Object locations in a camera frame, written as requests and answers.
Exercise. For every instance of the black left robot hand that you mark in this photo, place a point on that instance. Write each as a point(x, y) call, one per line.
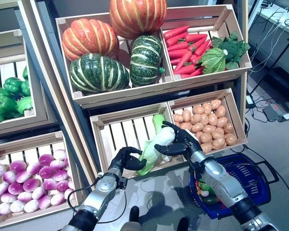
point(125, 158)

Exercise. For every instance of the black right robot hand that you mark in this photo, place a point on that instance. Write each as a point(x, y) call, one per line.
point(185, 142)

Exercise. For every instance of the napa cabbage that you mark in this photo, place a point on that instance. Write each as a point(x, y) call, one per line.
point(158, 120)
point(148, 151)

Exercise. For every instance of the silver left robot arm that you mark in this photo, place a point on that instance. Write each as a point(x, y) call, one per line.
point(103, 187)

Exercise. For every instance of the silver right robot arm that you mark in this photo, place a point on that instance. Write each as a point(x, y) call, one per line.
point(219, 178)

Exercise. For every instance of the blue plastic shopping basket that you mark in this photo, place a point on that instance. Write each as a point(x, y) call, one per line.
point(253, 178)

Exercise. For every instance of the tan potato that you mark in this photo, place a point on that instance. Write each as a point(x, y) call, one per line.
point(220, 111)
point(216, 134)
point(197, 127)
point(187, 124)
point(212, 119)
point(178, 118)
point(215, 104)
point(218, 143)
point(208, 128)
point(204, 119)
point(196, 118)
point(198, 110)
point(206, 108)
point(186, 115)
point(222, 121)
point(206, 137)
point(228, 128)
point(230, 139)
point(206, 147)

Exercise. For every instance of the light wooden slatted crate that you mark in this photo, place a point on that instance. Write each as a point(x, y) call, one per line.
point(26, 144)
point(4, 60)
point(122, 95)
point(212, 77)
point(237, 120)
point(115, 134)

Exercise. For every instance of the round bright green toy vegetable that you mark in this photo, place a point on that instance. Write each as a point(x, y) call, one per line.
point(206, 185)

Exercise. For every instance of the orange toy fruit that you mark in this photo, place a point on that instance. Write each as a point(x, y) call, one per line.
point(198, 192)

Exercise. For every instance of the white toy garlic bulb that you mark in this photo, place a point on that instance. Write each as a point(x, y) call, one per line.
point(204, 193)

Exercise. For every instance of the silver left robot leg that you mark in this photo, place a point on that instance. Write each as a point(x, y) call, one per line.
point(134, 214)

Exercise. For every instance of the dark green toy cucumber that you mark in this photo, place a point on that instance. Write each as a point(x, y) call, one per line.
point(210, 199)

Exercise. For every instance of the red-orange carrot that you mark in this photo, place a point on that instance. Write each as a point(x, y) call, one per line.
point(175, 32)
point(184, 69)
point(175, 61)
point(197, 43)
point(196, 37)
point(177, 46)
point(183, 60)
point(203, 47)
point(174, 39)
point(195, 72)
point(178, 53)

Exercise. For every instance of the black power adapter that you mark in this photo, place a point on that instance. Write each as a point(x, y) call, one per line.
point(250, 101)

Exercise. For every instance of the light green lettuce head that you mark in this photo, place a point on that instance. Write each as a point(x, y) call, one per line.
point(214, 61)
point(24, 104)

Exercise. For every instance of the grey floor box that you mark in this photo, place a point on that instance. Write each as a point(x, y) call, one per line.
point(272, 114)

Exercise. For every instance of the green striped pumpkin with stem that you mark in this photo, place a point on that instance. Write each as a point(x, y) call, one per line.
point(145, 60)

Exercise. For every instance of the device with red display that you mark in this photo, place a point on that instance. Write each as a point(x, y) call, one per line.
point(278, 106)

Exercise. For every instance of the dark green leafy bunch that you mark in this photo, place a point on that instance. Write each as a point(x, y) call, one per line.
point(233, 48)

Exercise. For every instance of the black metal stand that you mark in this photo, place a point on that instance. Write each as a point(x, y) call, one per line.
point(274, 63)

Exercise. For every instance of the green bell pepper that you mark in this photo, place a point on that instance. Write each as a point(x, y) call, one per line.
point(1, 101)
point(26, 86)
point(12, 85)
point(25, 72)

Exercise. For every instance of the orange striped pumpkin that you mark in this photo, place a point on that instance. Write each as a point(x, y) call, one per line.
point(89, 38)
point(137, 16)

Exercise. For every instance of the white office desk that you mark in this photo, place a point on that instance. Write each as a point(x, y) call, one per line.
point(265, 36)

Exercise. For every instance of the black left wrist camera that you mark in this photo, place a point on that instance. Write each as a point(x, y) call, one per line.
point(122, 183)

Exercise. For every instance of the wooden display shelf frame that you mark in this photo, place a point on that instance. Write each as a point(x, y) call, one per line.
point(242, 101)
point(19, 128)

